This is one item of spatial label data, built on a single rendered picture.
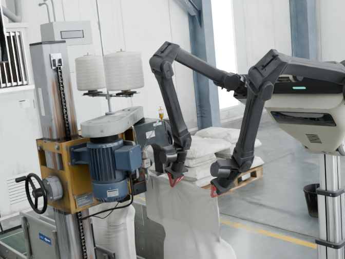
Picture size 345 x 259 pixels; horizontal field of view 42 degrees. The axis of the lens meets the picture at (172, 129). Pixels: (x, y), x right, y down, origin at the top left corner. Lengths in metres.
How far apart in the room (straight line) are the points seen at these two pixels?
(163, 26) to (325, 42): 4.26
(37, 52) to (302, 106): 1.14
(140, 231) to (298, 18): 8.31
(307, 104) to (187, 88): 6.13
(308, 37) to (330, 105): 8.48
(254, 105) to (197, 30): 6.60
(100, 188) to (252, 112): 0.70
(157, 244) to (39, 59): 1.45
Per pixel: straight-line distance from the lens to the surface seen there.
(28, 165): 4.93
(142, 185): 2.21
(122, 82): 1.89
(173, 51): 1.84
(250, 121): 1.62
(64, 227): 2.12
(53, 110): 1.98
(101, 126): 1.80
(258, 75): 1.52
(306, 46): 10.59
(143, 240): 3.01
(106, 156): 1.85
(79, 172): 2.01
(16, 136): 4.84
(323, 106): 1.95
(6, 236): 3.85
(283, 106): 2.05
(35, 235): 3.08
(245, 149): 1.72
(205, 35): 7.88
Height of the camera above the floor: 1.67
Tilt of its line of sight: 10 degrees down
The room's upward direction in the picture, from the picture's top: 6 degrees counter-clockwise
